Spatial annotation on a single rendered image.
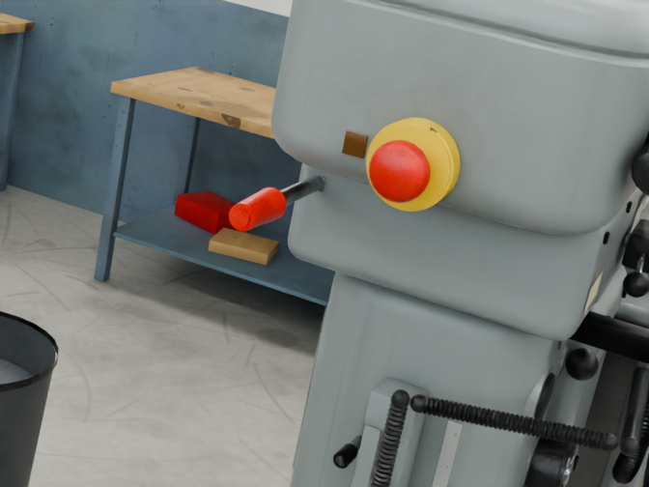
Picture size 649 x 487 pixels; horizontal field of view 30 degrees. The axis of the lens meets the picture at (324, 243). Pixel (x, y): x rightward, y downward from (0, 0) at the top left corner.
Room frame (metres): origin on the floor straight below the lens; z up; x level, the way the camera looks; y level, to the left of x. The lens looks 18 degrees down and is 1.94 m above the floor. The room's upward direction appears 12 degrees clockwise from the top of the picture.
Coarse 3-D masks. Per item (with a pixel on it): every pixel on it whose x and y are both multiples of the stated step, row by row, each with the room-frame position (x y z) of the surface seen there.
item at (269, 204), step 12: (312, 180) 0.89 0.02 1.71; (324, 180) 0.91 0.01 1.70; (264, 192) 0.81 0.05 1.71; (276, 192) 0.82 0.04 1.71; (288, 192) 0.85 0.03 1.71; (300, 192) 0.86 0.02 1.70; (312, 192) 0.89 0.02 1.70; (240, 204) 0.78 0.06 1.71; (252, 204) 0.79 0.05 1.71; (264, 204) 0.80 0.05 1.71; (276, 204) 0.81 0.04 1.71; (288, 204) 0.85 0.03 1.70; (240, 216) 0.78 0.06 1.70; (252, 216) 0.78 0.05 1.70; (264, 216) 0.79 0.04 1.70; (276, 216) 0.81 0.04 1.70; (240, 228) 0.78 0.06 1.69
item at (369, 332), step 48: (336, 288) 0.96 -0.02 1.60; (384, 288) 0.93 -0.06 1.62; (336, 336) 0.94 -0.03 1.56; (384, 336) 0.92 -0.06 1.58; (432, 336) 0.91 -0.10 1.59; (480, 336) 0.90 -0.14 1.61; (528, 336) 0.91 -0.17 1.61; (336, 384) 0.94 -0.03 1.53; (432, 384) 0.91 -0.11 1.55; (480, 384) 0.90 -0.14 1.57; (528, 384) 0.91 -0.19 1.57; (336, 432) 0.93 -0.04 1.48; (432, 432) 0.90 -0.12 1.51; (480, 432) 0.90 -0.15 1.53; (336, 480) 0.93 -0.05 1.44; (432, 480) 0.90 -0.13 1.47; (480, 480) 0.90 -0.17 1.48
